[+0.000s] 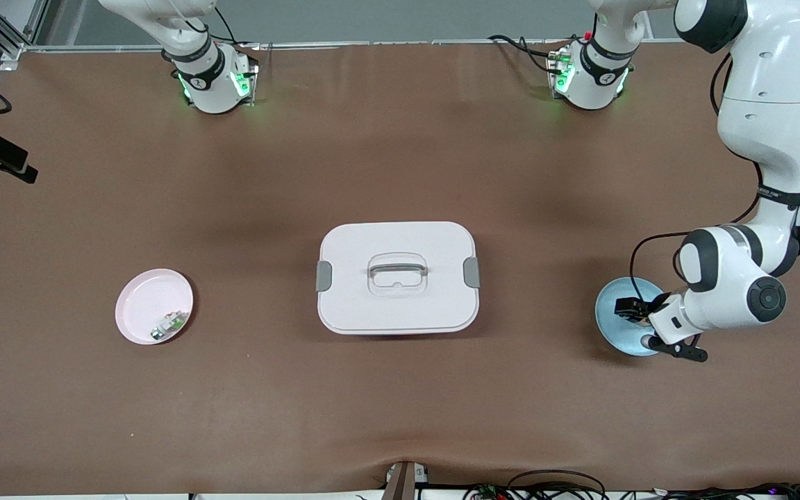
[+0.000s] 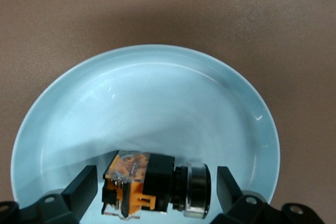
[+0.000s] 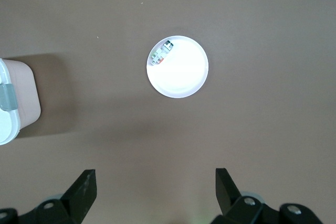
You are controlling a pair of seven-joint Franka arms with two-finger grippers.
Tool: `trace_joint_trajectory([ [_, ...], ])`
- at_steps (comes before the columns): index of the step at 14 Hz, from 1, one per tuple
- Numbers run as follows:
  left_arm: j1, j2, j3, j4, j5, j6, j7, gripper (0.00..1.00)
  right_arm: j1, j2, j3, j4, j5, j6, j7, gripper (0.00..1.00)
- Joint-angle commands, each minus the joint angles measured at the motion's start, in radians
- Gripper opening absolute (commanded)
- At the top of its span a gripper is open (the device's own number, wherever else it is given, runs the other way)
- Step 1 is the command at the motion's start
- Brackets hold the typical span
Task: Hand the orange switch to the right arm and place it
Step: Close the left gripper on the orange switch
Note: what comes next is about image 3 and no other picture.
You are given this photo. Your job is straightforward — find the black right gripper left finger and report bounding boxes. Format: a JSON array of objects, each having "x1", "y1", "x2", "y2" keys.
[{"x1": 0, "y1": 169, "x2": 97, "y2": 224}]

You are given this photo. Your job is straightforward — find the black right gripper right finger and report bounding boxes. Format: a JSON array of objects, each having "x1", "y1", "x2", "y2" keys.
[{"x1": 211, "y1": 167, "x2": 324, "y2": 224}]

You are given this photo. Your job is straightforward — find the brown table mat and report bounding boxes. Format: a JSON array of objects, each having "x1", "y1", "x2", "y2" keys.
[{"x1": 0, "y1": 0, "x2": 336, "y2": 224}]

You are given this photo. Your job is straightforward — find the white lidded storage box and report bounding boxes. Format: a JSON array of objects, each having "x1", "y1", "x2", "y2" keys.
[{"x1": 0, "y1": 58, "x2": 42, "y2": 146}]

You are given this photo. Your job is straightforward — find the pink round plate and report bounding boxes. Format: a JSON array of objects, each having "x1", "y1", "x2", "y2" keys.
[{"x1": 145, "y1": 35, "x2": 210, "y2": 99}]

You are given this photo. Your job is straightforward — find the green white switch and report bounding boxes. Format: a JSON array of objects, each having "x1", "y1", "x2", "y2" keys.
[{"x1": 150, "y1": 39, "x2": 174, "y2": 66}]

